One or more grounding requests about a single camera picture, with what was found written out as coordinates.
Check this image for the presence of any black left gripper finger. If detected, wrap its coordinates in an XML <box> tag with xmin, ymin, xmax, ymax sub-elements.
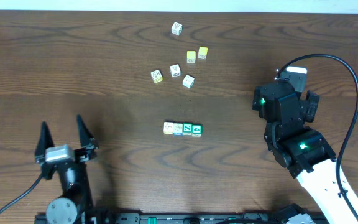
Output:
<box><xmin>35</xmin><ymin>121</ymin><xmax>55</xmax><ymax>157</ymax></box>
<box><xmin>76</xmin><ymin>115</ymin><xmax>99</xmax><ymax>156</ymax></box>

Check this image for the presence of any yellow sided wooden block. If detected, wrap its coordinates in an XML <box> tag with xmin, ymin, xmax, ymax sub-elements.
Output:
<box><xmin>163</xmin><ymin>121</ymin><xmax>174</xmax><ymax>134</ymax></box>

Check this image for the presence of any blue sided wooden block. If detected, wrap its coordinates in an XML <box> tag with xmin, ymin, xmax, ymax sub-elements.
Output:
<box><xmin>173</xmin><ymin>123</ymin><xmax>183</xmax><ymax>136</ymax></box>

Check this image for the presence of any green letter N block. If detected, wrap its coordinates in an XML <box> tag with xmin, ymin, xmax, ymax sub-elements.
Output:
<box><xmin>182</xmin><ymin>123</ymin><xmax>193</xmax><ymax>136</ymax></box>

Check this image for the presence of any green number 4 block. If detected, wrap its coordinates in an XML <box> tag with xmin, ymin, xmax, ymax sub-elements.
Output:
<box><xmin>191</xmin><ymin>124</ymin><xmax>203</xmax><ymax>137</ymax></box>

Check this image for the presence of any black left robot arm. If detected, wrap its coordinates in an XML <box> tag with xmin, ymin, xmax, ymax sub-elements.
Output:
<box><xmin>34</xmin><ymin>115</ymin><xmax>99</xmax><ymax>224</ymax></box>

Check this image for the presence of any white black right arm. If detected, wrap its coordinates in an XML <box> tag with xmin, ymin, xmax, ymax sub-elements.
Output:
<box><xmin>252</xmin><ymin>81</ymin><xmax>358</xmax><ymax>223</ymax></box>

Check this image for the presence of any wooden block letter B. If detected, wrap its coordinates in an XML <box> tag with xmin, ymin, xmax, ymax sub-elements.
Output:
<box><xmin>150</xmin><ymin>70</ymin><xmax>163</xmax><ymax>83</ymax></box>

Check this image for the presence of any wooden block letter W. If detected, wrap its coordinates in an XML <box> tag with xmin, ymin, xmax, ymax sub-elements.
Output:
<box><xmin>170</xmin><ymin>64</ymin><xmax>181</xmax><ymax>77</ymax></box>

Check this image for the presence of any white wooden block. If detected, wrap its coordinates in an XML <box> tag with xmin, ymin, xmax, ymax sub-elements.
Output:
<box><xmin>182</xmin><ymin>75</ymin><xmax>195</xmax><ymax>89</ymax></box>

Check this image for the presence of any yellow top wooden block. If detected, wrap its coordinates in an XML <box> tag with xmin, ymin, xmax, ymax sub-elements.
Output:
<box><xmin>186</xmin><ymin>51</ymin><xmax>196</xmax><ymax>63</ymax></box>

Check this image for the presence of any wooden block number 3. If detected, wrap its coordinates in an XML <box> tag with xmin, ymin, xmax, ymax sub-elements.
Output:
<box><xmin>171</xmin><ymin>22</ymin><xmax>183</xmax><ymax>35</ymax></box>

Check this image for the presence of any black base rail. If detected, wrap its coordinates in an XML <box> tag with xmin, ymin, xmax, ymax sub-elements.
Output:
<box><xmin>34</xmin><ymin>203</ymin><xmax>329</xmax><ymax>224</ymax></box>

